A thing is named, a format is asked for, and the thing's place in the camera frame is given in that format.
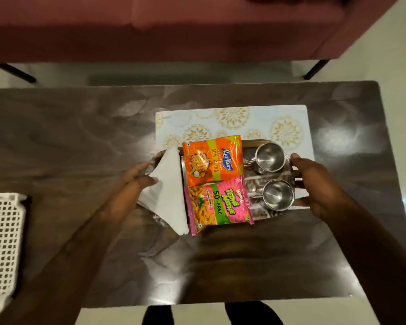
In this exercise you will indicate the person's right hand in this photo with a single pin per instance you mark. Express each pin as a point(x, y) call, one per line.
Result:
point(319, 189)

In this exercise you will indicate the person's left hand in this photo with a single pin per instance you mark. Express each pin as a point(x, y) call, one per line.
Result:
point(127, 196)

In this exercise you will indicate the person's right thumb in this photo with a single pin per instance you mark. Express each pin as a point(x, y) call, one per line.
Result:
point(300, 163)

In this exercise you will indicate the person's left thumb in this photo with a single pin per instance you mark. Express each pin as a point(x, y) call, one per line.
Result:
point(148, 182)

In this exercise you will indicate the white paper napkin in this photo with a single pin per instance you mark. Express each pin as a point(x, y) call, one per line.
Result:
point(167, 192)

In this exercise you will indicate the brown wooden serving tray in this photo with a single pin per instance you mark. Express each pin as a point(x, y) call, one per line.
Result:
point(259, 214)

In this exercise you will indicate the person's left forearm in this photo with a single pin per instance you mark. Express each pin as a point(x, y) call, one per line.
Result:
point(61, 270)

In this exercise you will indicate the person's right forearm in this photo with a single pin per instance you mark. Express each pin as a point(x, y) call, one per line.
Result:
point(375, 263)

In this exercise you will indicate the steel mug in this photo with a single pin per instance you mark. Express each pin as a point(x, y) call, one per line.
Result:
point(270, 158)
point(278, 195)

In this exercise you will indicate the orange snack packet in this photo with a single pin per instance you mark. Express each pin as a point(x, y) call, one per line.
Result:
point(211, 160)

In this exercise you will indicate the floral print placemat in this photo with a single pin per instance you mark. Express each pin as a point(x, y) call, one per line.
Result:
point(243, 121)

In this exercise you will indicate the pink snack packet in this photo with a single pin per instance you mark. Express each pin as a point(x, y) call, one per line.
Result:
point(220, 203)

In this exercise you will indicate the person's left leg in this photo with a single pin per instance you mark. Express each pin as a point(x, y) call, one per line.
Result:
point(158, 316)

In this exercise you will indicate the person's leg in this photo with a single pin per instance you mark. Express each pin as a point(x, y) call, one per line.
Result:
point(252, 314)
point(158, 316)

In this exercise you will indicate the maroon sofa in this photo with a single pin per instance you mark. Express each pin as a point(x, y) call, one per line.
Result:
point(176, 30)

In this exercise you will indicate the person's right leg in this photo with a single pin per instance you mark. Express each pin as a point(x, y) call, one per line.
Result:
point(252, 314)

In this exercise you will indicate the white plastic basket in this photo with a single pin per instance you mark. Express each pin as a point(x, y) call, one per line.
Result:
point(1, 247)

